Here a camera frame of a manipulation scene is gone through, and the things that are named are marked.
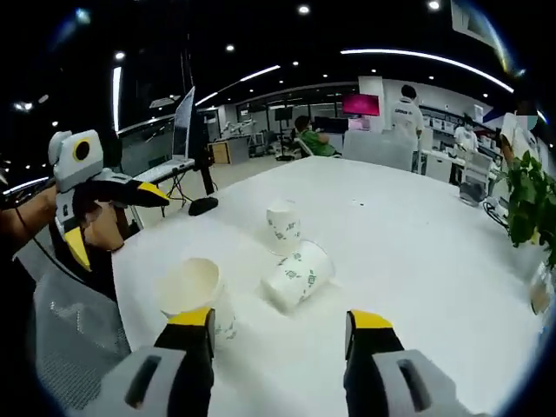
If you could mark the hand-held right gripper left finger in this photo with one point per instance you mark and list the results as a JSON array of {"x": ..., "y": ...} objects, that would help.
[{"x": 174, "y": 373}]

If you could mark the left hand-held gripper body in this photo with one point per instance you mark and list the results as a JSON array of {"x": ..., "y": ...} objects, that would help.
[{"x": 69, "y": 169}]

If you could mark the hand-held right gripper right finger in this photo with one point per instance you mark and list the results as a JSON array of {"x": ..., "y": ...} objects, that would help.
[{"x": 378, "y": 378}]

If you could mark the white printed paper cup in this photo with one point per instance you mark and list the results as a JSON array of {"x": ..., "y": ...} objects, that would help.
[
  {"x": 283, "y": 228},
  {"x": 299, "y": 278},
  {"x": 191, "y": 282}
]

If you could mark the person's left hand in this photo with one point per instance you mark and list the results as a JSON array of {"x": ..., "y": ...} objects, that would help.
[{"x": 104, "y": 228}]

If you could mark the large dark monitor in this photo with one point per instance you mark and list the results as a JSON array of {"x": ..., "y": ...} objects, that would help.
[{"x": 147, "y": 147}]

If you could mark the black monitor stand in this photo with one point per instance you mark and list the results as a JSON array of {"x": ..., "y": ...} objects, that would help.
[{"x": 203, "y": 174}]

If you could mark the silver laptop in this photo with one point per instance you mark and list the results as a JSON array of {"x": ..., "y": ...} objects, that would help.
[{"x": 182, "y": 130}]

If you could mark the grey mesh office chair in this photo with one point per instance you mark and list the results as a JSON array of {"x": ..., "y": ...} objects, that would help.
[{"x": 74, "y": 330}]

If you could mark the ceiling strip light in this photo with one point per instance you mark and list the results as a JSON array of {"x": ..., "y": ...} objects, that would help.
[
  {"x": 256, "y": 74},
  {"x": 117, "y": 100}
]

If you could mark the white table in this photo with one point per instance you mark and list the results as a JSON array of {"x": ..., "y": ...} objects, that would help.
[{"x": 391, "y": 260}]

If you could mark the small black screen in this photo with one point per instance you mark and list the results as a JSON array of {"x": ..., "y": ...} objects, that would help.
[{"x": 283, "y": 114}]

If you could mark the glass jar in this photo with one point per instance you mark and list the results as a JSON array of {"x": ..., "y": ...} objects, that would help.
[{"x": 543, "y": 291}]

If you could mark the grey round device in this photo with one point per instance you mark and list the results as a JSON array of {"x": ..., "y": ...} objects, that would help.
[{"x": 470, "y": 193}]

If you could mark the black desk monitor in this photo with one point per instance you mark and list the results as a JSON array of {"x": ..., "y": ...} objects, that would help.
[{"x": 330, "y": 124}]

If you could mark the white office chair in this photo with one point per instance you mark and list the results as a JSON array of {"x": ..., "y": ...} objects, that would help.
[{"x": 475, "y": 165}]

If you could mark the green potted plant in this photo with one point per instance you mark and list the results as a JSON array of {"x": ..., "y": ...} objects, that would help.
[{"x": 532, "y": 200}]

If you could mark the pink display screen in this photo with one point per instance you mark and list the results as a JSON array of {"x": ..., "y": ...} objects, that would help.
[{"x": 360, "y": 105}]

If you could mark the group of ceiling spot lights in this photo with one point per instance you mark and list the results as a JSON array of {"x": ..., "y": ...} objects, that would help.
[{"x": 304, "y": 8}]

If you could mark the shelf of white bins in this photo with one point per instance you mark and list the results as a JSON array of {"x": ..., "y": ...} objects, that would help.
[{"x": 438, "y": 123}]

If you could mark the long curved ceiling light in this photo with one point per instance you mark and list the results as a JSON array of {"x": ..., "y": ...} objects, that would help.
[{"x": 434, "y": 55}]

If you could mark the ceiling air vent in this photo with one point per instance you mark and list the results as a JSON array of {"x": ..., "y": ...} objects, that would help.
[{"x": 473, "y": 19}]

